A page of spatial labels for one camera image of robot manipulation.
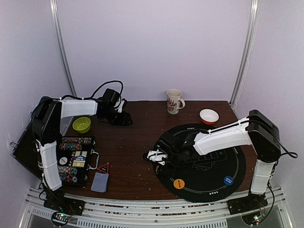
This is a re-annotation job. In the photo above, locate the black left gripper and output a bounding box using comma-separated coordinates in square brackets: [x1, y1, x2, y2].
[101, 107, 133, 126]

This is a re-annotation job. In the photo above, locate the orange big blind button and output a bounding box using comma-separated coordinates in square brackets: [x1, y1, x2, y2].
[173, 179, 185, 190]

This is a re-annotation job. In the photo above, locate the blue small blind button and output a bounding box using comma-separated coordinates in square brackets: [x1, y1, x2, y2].
[224, 176, 234, 186]

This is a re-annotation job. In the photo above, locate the blue playing card deck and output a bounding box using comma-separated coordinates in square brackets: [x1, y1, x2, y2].
[91, 172, 109, 193]

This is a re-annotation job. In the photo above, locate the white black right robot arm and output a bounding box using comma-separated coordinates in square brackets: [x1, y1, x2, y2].
[146, 110, 298, 210]

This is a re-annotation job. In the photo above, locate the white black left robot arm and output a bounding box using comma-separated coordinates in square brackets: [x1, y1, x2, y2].
[12, 88, 133, 215]

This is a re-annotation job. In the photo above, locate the green bowl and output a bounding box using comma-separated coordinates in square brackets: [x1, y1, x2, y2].
[72, 117, 91, 133]

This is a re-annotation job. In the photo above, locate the round black poker mat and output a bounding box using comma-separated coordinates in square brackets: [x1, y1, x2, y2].
[153, 123, 247, 202]

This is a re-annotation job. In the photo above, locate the black red triangle marker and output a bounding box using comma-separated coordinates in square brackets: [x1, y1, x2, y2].
[97, 162, 109, 174]

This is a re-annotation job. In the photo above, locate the floral ceramic mug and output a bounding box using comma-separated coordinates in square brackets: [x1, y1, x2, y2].
[167, 89, 186, 114]

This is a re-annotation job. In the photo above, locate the black poker chip case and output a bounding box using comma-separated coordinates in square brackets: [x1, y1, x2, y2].
[12, 125, 96, 188]

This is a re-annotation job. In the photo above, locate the white orange bowl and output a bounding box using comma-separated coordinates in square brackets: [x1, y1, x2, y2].
[199, 109, 219, 125]

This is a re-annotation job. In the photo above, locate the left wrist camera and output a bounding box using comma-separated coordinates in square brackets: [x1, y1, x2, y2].
[116, 98, 127, 113]

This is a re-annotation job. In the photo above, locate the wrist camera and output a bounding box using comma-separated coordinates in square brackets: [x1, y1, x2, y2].
[145, 149, 168, 166]
[116, 98, 127, 113]

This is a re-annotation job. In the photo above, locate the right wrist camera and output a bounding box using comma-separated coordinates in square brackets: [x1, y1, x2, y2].
[145, 149, 168, 166]

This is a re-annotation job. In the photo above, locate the aluminium front rail base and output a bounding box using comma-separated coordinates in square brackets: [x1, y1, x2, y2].
[20, 186, 294, 228]

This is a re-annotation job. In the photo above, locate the left aluminium frame post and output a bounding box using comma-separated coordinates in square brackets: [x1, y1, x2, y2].
[49, 0, 77, 96]

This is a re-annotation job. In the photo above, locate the aluminium frame post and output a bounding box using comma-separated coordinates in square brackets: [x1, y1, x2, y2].
[230, 0, 260, 108]
[49, 0, 77, 96]

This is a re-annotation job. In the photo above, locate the right aluminium frame post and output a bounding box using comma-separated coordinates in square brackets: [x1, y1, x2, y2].
[230, 0, 260, 108]

